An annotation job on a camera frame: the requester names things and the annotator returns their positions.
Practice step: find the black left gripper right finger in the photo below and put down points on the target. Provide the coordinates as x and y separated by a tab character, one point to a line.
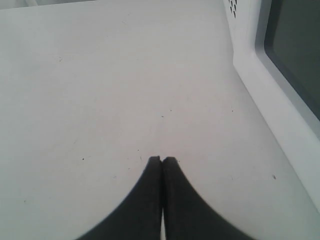
186	215

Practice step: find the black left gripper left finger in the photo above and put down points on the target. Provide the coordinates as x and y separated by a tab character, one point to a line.
139	215

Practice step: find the white microwave door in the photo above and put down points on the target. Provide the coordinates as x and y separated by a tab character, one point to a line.
288	45

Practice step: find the white microwave oven body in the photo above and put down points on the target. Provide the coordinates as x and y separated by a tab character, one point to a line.
242	17

